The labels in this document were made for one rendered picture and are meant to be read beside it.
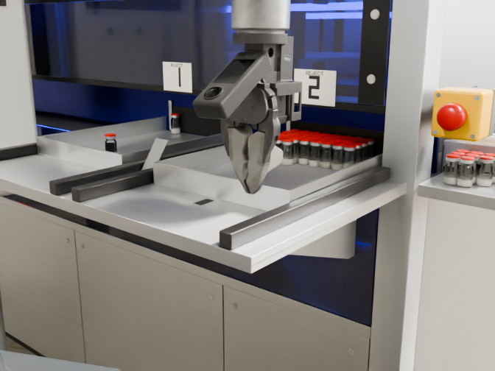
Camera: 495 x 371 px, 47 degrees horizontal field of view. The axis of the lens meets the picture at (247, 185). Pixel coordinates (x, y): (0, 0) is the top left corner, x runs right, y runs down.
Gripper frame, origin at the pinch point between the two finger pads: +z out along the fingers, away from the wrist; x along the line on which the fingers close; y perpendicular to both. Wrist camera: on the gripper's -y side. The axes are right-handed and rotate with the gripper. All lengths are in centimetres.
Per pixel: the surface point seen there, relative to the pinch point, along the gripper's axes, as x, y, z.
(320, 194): -7.6, 6.4, 1.2
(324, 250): -2.5, 17.0, 13.7
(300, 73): 9.8, 26.6, -13.4
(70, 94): 93, 35, -3
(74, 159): 41.6, 1.0, 2.5
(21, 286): 117, 28, 60
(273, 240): -9.9, -7.2, 3.6
